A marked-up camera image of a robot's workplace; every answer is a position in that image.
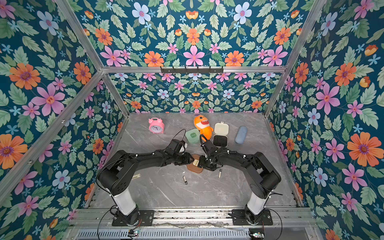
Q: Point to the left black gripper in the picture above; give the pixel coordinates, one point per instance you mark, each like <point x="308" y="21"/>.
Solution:
<point x="187" y="159"/>

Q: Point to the blue closed case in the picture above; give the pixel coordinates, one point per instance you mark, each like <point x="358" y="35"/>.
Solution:
<point x="241" y="135"/>

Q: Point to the black wall hook rail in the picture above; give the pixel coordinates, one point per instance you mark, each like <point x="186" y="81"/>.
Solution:
<point x="191" y="70"/>

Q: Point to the white vented cable duct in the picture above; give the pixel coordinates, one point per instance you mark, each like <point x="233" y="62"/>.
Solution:
<point x="165" y="234"/>

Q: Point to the pink alarm clock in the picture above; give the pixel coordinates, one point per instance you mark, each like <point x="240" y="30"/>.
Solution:
<point x="156" y="126"/>

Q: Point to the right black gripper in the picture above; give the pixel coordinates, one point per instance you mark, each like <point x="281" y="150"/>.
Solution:
<point x="205" y="160"/>

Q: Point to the cream clipper case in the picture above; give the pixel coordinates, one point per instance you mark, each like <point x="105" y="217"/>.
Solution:
<point x="221" y="131"/>

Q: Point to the orange shark plush toy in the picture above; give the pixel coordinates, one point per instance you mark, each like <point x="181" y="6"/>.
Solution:
<point x="203" y="125"/>

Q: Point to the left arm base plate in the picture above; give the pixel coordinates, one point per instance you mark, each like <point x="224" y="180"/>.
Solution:
<point x="137" y="217"/>

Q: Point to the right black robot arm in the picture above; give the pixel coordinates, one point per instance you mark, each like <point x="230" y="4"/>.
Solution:
<point x="260" y="174"/>

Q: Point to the green clipper case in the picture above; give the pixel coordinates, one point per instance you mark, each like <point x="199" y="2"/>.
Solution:
<point x="193" y="136"/>

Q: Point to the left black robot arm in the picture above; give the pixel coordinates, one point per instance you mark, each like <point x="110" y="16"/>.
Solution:
<point x="116" y="176"/>

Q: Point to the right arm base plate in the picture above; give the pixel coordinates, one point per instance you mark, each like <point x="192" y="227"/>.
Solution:
<point x="247" y="218"/>

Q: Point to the brown clipper case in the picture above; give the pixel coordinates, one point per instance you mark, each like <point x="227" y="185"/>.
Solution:
<point x="193" y="166"/>

